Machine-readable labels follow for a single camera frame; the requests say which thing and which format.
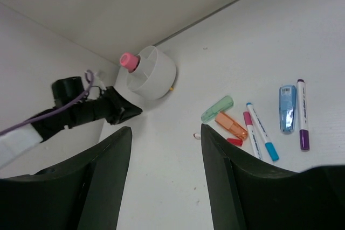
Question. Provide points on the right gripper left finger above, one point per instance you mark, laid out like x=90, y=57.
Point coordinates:
x=82, y=192

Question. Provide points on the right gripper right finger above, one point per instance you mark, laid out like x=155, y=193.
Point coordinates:
x=247, y=193

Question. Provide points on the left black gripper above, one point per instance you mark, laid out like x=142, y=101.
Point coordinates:
x=109, y=105

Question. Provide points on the pink capped glue bottle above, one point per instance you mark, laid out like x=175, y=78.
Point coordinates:
x=129, y=61

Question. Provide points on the white round divided container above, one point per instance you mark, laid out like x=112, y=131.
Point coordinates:
x=154, y=76

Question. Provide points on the blue capped white marker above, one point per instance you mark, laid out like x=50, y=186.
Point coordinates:
x=262, y=132

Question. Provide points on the red capped white marker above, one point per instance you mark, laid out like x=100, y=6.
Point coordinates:
x=233, y=141

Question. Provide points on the pink capped white marker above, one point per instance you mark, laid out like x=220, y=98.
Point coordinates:
x=252, y=136

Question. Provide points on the purple capped white marker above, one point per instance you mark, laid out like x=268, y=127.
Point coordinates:
x=302, y=115

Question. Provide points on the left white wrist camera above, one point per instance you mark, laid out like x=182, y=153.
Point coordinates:
x=99, y=77

